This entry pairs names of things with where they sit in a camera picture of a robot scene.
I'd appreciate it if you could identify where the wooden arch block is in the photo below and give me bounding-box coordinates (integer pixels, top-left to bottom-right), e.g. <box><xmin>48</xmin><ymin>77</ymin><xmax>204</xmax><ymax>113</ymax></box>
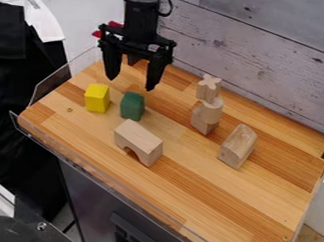
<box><xmin>112</xmin><ymin>117</ymin><xmax>166</xmax><ymax>169</ymax></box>

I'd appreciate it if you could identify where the wooden cylinder block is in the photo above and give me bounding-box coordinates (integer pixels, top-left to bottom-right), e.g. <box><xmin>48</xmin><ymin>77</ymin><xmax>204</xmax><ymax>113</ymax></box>
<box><xmin>197</xmin><ymin>96</ymin><xmax>227</xmax><ymax>126</ymax></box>

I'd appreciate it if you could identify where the wooden triangular block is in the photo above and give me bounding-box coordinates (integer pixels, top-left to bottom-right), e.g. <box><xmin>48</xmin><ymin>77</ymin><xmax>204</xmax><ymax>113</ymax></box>
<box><xmin>187</xmin><ymin>101</ymin><xmax>221</xmax><ymax>137</ymax></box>

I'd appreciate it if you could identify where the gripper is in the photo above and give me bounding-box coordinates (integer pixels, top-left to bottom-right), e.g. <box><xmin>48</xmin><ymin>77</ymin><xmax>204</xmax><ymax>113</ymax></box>
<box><xmin>96</xmin><ymin>20</ymin><xmax>180</xmax><ymax>94</ymax></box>

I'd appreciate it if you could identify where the yellow block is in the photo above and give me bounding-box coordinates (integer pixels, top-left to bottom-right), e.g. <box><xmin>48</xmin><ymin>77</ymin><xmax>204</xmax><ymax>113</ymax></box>
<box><xmin>83</xmin><ymin>82</ymin><xmax>113</xmax><ymax>115</ymax></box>

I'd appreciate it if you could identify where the wooden half-round block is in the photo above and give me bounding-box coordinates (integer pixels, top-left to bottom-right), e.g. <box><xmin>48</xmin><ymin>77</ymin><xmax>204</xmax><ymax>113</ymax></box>
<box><xmin>215</xmin><ymin>123</ymin><xmax>261</xmax><ymax>171</ymax></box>

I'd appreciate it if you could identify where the wooden cross-shaped block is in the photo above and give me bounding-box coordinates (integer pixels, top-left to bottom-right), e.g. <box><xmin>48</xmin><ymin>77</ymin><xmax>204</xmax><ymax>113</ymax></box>
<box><xmin>193</xmin><ymin>73</ymin><xmax>224</xmax><ymax>105</ymax></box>

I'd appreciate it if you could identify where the green cube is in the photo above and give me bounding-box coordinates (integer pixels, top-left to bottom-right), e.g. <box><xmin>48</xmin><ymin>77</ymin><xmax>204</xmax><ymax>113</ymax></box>
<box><xmin>118</xmin><ymin>91</ymin><xmax>148</xmax><ymax>122</ymax></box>

